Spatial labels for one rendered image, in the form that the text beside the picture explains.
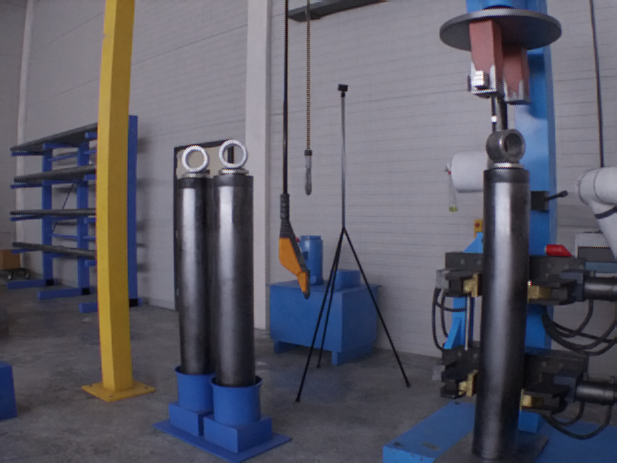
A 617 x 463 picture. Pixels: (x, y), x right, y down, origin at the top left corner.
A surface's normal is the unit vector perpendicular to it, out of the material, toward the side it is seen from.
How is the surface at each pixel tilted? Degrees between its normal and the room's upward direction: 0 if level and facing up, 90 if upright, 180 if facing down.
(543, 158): 90
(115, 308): 90
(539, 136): 90
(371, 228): 90
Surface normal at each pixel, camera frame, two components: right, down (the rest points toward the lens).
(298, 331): -0.64, 0.02
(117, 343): 0.77, 0.01
